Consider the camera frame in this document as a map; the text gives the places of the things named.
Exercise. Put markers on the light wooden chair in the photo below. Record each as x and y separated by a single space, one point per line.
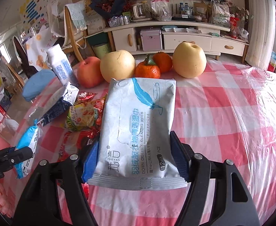
14 74

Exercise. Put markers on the artificial flowers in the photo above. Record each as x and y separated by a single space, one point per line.
240 10

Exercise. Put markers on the red apple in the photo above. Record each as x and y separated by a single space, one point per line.
88 73

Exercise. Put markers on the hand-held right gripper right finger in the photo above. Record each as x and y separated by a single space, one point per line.
177 155

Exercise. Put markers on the pack of small bottles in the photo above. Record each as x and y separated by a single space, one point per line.
119 20

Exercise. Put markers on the white curtain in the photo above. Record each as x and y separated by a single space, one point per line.
260 28

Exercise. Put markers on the white television cabinet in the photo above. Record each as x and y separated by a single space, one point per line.
187 41

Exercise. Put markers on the blue and white packet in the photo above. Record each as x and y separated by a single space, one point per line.
26 143

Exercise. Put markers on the white plastic bottle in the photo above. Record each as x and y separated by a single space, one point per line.
61 68

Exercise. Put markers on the blue chair cushion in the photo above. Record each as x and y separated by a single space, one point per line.
38 84

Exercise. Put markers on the plain orange tangerine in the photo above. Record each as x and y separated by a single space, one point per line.
162 62

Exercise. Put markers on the dark blue flower bouquet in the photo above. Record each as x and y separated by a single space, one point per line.
109 4

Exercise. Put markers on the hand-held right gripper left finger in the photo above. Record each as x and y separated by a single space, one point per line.
92 160

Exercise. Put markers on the wall poster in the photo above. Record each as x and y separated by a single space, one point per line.
32 9

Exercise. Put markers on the dark blue foil packet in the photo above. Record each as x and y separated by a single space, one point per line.
55 106

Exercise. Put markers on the white glass kettle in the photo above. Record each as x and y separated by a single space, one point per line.
139 11

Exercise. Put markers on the pink storage box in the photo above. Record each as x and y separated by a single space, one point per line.
150 40

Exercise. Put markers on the small cardboard box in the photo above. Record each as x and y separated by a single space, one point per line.
201 8

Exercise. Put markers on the tangerine with green leaf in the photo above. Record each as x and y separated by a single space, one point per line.
147 71

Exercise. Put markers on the white plastic bag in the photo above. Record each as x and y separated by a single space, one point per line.
9 126

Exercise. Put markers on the yellow pear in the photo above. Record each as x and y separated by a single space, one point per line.
118 66
189 60

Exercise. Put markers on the black tray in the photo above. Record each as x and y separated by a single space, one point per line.
182 17

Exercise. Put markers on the yellow snack wrapper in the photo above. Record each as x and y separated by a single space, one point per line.
81 115

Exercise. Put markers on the plastic water bottle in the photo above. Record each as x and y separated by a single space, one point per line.
187 8
181 8

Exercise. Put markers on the red milk tea packet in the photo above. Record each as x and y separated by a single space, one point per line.
76 141

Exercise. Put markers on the red gift packet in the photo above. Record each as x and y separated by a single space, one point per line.
234 27

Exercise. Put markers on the patterned plastic bag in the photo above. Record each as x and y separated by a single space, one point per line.
220 14

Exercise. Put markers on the clear plastic bag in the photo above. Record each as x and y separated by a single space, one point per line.
161 10

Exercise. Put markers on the pale green bucket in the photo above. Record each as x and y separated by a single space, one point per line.
101 50

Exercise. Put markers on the white orange print cloth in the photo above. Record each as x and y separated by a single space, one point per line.
38 50

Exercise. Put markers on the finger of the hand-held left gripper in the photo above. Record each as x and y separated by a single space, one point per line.
19 156
1 154

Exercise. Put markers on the large cardboard box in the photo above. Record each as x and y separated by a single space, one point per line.
95 24

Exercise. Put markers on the pale lace chair cover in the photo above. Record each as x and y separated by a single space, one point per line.
75 16

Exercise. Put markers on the pale blue wet wipes packet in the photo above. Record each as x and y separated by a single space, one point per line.
138 127

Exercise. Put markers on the dark brown chair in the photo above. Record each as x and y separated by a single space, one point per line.
22 56

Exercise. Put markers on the red checkered tablecloth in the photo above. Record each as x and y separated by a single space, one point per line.
222 122

